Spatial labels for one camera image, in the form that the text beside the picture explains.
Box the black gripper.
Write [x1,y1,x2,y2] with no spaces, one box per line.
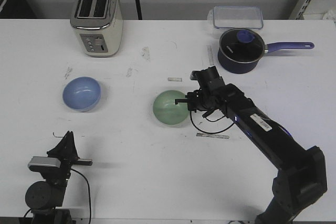
[47,131,92,174]
[175,89,218,112]

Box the green bowl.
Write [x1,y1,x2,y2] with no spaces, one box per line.
[153,90,189,125]

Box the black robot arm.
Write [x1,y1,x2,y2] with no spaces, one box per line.
[175,66,327,223]
[25,131,93,223]

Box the dark blue saucepan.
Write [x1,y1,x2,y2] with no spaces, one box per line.
[217,28,314,74]

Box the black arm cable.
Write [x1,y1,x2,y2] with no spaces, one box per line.
[23,168,92,224]
[189,108,237,134]

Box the clear plastic food container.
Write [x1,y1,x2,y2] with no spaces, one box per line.
[207,6,264,29]

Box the silver two-slot toaster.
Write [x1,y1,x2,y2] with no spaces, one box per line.
[70,0,123,58]

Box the blue bowl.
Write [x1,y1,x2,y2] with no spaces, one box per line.
[62,77,101,112]

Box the glass pot lid blue knob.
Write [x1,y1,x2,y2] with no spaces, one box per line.
[219,28,265,63]

